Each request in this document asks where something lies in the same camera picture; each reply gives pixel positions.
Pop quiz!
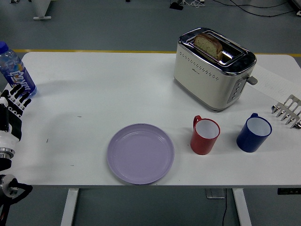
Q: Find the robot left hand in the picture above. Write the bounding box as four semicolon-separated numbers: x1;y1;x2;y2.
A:
0;84;32;150

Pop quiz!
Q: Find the purple plate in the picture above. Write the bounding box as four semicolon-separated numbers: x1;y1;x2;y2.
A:
107;123;175;186

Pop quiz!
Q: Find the blue drink bottle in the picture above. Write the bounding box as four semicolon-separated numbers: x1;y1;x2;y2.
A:
0;41;38;98

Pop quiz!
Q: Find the white table leg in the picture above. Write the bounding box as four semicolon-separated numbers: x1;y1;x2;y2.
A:
232;188;253;226
60;188;79;226

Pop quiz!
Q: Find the white furniture foot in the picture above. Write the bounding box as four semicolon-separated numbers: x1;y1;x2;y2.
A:
30;0;52;20

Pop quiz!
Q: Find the red mug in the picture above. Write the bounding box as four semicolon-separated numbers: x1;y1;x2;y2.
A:
190;115;221;155

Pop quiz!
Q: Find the cream and chrome toaster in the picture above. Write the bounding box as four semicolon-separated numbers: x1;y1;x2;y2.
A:
173;27;258;113

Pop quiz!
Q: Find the bread slice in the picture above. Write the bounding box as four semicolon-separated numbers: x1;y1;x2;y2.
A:
193;32;223;61

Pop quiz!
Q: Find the blue mug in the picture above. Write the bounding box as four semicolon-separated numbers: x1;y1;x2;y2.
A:
236;113;273;153

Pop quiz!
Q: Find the white paper sheet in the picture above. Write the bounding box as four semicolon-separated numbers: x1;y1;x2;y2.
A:
246;63;301;102

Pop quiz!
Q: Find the metal toast rack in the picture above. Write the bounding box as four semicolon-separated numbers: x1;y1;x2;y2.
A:
271;94;301;129

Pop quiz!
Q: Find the black table control panel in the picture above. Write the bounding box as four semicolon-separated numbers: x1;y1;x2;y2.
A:
277;187;301;195

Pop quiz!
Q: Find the clear bracket under table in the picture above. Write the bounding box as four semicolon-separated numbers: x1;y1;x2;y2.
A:
206;188;226;199

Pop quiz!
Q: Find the black cable under table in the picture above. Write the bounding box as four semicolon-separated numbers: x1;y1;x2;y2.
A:
220;188;229;226

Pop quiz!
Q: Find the white cable bundle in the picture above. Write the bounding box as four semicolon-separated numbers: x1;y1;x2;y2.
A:
184;0;206;8

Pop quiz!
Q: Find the black floor cable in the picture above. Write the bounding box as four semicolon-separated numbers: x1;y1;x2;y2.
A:
229;0;301;18

